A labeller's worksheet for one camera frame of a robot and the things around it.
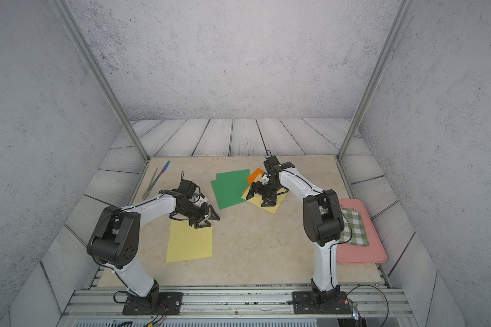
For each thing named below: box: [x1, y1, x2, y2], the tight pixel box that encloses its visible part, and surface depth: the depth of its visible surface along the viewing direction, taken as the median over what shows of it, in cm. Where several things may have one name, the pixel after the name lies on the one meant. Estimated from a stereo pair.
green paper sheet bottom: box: [210, 176, 251, 210], surface depth 107 cm
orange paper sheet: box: [246, 167, 266, 186], surface depth 117 cm
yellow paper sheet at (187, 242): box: [165, 220, 213, 264], surface depth 89 cm
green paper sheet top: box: [210, 168, 251, 187], surface depth 117 cm
